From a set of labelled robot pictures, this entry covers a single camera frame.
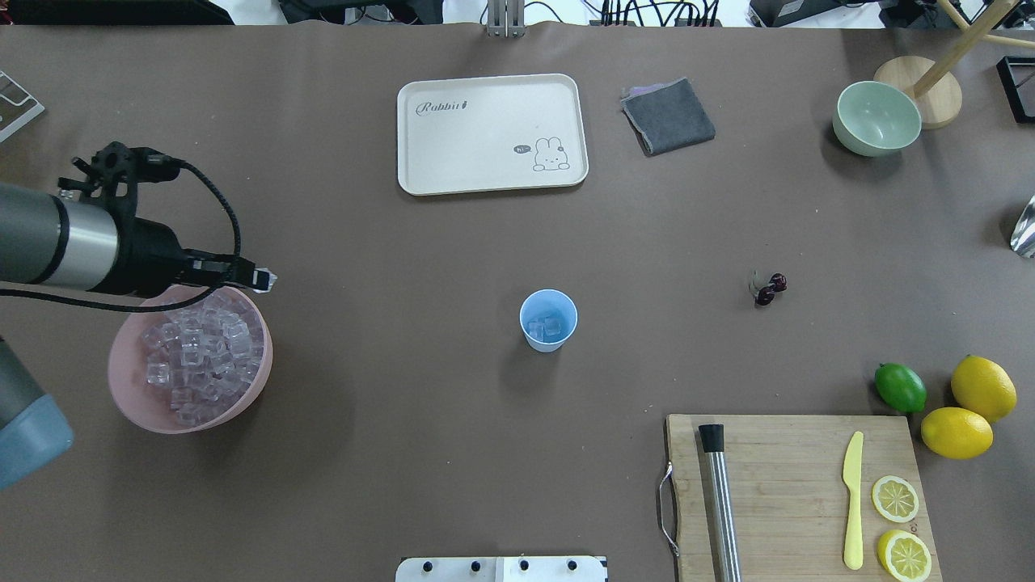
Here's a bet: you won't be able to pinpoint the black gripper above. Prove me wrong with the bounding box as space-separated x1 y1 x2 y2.
57 142 260 296

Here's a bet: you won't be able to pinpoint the clear ice cube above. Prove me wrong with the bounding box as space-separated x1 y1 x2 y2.
252 269 277 293

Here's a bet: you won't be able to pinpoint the dark red cherries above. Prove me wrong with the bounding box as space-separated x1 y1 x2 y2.
748 270 788 308

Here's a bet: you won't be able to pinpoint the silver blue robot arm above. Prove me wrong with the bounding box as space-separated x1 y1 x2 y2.
1 142 275 313

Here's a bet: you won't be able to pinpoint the clear ice cubes pile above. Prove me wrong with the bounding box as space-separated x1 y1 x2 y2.
139 291 266 428

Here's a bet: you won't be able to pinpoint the white cup rack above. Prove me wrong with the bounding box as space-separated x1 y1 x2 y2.
0 71 47 142

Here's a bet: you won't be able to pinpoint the light blue plastic cup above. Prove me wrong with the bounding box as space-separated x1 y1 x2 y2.
520 289 579 353

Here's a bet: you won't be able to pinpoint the wooden cup tree stand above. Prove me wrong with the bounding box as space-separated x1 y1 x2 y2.
873 1 1033 130

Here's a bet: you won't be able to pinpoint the steel ice scoop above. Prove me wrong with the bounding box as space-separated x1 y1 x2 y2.
1008 196 1035 259

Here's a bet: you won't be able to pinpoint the pink bowl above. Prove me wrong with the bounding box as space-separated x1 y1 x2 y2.
108 286 272 434

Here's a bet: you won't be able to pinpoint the cream rabbit tray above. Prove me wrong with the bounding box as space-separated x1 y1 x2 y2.
396 74 589 196

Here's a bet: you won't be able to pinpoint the grey folded cloth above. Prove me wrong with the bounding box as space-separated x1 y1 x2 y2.
620 77 716 156

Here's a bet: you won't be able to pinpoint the steel muddler black tip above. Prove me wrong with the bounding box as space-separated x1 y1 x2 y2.
699 424 743 581

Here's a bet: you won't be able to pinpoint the wooden cutting board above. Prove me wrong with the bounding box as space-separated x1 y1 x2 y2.
666 414 922 581

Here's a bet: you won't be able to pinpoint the yellow plastic knife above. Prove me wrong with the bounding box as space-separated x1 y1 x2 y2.
842 431 864 571

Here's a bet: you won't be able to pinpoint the mint green bowl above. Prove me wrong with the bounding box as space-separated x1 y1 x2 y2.
832 81 922 158

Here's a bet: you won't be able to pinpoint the green lime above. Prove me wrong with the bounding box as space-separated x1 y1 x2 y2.
875 362 927 413

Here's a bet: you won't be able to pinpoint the lemon slice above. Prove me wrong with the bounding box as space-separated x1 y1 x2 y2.
870 474 920 524

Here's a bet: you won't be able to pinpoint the lemon half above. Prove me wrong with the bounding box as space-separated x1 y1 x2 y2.
877 529 934 581

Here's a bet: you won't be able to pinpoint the yellow lemon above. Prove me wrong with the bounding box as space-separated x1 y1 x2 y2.
920 407 994 460
950 355 1019 424

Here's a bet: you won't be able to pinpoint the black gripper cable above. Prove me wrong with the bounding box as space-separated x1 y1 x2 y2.
0 158 243 314

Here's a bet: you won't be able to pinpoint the aluminium frame post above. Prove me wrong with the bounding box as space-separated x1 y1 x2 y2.
485 0 526 38

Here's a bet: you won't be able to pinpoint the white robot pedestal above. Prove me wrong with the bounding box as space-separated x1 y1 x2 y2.
395 555 610 581

